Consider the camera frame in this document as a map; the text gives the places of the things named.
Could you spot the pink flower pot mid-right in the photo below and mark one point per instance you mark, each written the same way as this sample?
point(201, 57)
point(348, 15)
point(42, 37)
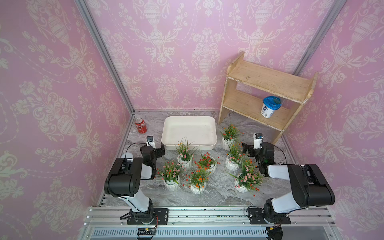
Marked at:
point(234, 157)

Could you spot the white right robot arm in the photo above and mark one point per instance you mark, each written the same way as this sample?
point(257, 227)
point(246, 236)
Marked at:
point(309, 187)

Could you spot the red cola can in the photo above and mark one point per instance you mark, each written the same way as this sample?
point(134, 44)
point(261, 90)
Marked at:
point(141, 125)

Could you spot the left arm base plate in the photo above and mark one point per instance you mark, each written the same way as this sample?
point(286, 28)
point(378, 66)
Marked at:
point(157, 216)

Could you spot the red flower pot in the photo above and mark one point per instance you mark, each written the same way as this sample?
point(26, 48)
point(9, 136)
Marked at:
point(207, 162)

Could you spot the white plastic storage box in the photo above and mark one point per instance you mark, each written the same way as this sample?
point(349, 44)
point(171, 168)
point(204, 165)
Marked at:
point(198, 131)

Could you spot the blue lidded white cup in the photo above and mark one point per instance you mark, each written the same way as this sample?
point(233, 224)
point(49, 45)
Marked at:
point(270, 105)

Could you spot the aluminium mounting rail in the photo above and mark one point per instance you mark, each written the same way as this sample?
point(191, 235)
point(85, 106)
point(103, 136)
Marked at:
point(209, 223)

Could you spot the white yellow can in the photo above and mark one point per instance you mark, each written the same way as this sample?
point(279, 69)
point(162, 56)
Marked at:
point(127, 156)

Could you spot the wooden two-tier shelf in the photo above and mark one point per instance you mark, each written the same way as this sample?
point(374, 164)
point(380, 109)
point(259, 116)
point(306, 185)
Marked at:
point(270, 82)

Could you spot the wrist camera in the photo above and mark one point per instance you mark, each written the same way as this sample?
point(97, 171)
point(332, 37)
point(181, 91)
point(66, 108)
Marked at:
point(150, 141)
point(258, 140)

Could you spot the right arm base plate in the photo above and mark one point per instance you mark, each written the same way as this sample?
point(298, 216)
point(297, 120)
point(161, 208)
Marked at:
point(257, 216)

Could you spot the large pink flower pot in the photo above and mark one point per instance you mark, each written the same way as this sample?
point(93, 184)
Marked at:
point(249, 179)

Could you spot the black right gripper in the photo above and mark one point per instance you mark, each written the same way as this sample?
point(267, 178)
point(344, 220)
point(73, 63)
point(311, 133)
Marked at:
point(246, 146)

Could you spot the orange flower pot front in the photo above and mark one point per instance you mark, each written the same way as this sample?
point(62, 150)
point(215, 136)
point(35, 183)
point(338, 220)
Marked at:
point(196, 180)

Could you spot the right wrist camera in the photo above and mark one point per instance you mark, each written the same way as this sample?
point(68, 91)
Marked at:
point(258, 140)

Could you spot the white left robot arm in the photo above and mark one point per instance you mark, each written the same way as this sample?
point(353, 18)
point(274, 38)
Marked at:
point(123, 182)

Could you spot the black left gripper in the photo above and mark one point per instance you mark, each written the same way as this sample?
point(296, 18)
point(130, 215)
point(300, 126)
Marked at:
point(158, 150)

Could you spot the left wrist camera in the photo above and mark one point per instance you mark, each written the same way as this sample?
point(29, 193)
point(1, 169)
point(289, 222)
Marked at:
point(150, 141)

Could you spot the orange flower pot back-right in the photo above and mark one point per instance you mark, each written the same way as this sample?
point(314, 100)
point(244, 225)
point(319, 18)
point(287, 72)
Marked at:
point(230, 135)

